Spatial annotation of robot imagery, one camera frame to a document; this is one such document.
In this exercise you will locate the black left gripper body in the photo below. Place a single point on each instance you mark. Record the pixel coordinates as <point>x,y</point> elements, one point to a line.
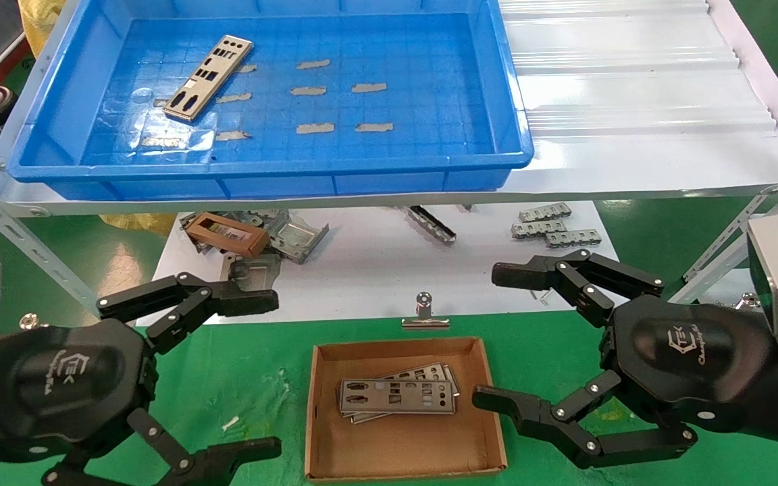
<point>58,385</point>

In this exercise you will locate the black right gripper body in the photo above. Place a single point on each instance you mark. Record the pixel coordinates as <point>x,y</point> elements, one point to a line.
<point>686,364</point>

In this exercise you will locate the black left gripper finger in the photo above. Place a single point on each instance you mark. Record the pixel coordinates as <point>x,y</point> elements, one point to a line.
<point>193,297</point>
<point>227,459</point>

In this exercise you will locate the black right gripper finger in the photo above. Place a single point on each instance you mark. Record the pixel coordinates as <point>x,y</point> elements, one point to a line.
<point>537,272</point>
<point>537,415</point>

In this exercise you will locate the brown cardboard box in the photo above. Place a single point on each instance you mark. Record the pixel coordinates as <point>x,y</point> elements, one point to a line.
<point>396,452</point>

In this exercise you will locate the blue plastic tray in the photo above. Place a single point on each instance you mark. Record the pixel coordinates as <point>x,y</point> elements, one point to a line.
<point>429,67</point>

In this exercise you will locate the small silver screw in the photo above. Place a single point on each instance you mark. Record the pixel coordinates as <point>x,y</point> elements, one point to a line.
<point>543,295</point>

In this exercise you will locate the white paper scrap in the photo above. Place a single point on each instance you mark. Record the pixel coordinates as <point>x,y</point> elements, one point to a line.
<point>230,423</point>

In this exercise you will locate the small grey slotted plate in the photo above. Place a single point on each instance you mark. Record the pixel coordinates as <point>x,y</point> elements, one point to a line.
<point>573,237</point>
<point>544,212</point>
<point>537,228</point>

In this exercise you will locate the green table cloth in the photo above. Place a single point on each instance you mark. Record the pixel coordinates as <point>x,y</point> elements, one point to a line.
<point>261,378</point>

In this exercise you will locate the black metal strip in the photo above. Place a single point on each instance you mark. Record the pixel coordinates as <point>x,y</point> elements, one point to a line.
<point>431,223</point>

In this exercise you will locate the white flat board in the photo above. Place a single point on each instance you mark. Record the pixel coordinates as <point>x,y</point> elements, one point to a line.
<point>375,270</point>

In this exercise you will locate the grey tape strip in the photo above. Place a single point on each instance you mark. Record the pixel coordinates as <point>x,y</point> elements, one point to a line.
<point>248,68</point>
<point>235,97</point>
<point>234,135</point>

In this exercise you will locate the white corrugated shelf board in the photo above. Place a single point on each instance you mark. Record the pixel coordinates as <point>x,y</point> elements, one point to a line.
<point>632,101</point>

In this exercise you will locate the grey metal bracket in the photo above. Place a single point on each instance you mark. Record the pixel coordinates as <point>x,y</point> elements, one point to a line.
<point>301,246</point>
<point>261,266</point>

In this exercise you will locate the brown rectangular frame part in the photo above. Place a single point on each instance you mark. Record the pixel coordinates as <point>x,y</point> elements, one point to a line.
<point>254,241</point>

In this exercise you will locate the white perforated rack frame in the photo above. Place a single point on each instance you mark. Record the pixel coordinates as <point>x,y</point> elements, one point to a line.
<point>24,243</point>

